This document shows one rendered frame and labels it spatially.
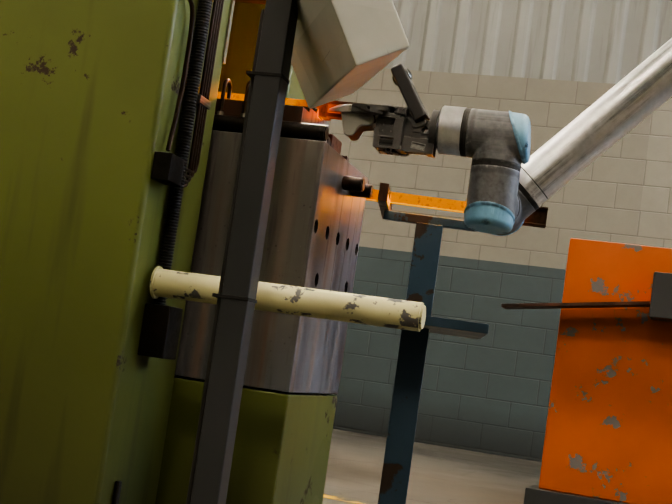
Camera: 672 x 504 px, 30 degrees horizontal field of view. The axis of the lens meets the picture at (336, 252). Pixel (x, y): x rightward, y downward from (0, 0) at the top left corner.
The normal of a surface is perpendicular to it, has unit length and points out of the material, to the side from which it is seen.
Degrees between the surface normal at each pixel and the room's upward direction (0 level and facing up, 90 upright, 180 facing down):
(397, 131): 90
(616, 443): 90
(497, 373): 90
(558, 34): 90
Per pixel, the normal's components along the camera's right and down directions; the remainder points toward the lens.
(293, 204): -0.22, -0.11
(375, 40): 0.20, -0.06
